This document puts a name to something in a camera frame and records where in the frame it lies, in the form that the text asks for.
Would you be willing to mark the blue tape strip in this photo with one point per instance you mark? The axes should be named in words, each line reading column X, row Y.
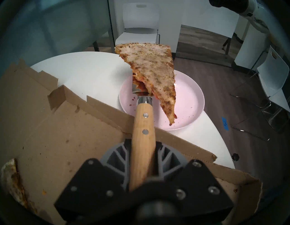
column 224, row 123

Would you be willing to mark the small browned pizza slice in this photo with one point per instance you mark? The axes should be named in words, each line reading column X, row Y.
column 9, row 179

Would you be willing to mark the white plastic chair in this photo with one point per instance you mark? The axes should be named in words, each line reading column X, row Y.
column 271, row 72
column 140, row 18

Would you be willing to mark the open cardboard pizza box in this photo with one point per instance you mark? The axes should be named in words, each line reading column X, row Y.
column 56, row 136

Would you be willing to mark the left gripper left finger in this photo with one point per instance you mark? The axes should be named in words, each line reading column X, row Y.
column 95, row 181

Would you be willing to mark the pink round plate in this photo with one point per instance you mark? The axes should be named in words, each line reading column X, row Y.
column 190, row 102

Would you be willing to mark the large cheese pizza slice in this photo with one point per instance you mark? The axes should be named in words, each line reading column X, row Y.
column 151, row 65

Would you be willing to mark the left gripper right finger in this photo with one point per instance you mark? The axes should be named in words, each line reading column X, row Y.
column 194, row 181

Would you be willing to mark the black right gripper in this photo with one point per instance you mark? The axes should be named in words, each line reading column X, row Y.
column 226, row 4

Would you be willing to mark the white partition panel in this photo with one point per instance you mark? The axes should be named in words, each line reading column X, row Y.
column 249, row 50
column 208, row 20

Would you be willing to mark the black star knob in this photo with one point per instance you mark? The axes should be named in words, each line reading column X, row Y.
column 235, row 157

